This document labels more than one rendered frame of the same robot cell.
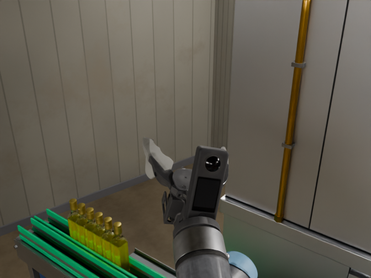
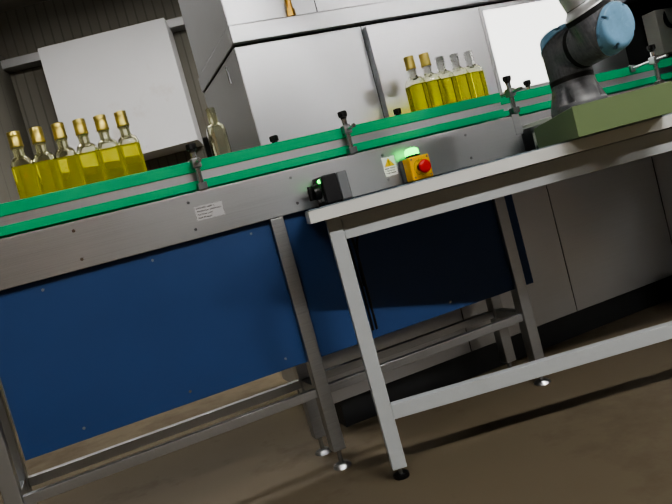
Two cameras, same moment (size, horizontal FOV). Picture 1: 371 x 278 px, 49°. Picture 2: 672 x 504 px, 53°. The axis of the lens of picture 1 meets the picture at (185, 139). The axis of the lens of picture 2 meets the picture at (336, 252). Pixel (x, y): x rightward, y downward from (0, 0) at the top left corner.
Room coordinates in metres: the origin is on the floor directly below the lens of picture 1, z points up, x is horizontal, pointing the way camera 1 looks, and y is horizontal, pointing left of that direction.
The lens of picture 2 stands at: (-0.11, 1.64, 0.74)
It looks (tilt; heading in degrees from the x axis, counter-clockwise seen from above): 4 degrees down; 303
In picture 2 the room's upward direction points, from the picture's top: 15 degrees counter-clockwise
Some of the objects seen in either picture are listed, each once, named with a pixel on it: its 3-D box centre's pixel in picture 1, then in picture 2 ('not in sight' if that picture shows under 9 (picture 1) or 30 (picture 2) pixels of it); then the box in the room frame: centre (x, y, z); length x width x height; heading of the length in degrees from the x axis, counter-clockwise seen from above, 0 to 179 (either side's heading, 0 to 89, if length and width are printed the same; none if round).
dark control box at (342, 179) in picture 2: not in sight; (332, 189); (0.91, 0.01, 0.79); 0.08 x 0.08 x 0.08; 53
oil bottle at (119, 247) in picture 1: (119, 250); (133, 159); (1.36, 0.29, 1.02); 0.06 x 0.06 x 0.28; 53
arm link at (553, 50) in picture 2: not in sight; (566, 52); (0.27, -0.30, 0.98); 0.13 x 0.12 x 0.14; 145
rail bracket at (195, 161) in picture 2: not in sight; (198, 166); (1.14, 0.28, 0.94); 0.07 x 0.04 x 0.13; 143
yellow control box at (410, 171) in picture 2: not in sight; (416, 169); (0.75, -0.22, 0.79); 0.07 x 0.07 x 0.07; 53
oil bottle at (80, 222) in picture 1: (84, 229); (49, 177); (1.50, 0.47, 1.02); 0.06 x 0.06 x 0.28; 53
